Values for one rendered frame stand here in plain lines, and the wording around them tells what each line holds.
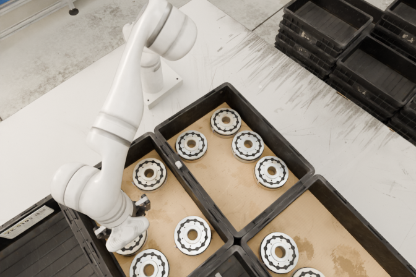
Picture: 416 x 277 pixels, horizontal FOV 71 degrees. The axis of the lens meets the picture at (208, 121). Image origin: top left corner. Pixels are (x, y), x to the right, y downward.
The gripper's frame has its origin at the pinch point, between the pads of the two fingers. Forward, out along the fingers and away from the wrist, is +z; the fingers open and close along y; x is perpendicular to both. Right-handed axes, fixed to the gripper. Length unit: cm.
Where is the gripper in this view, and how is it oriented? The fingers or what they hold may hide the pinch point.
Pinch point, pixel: (130, 221)
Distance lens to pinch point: 81.2
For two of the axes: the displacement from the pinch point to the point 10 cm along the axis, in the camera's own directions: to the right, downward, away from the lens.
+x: 6.0, 7.1, -3.8
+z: 0.0, 4.7, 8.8
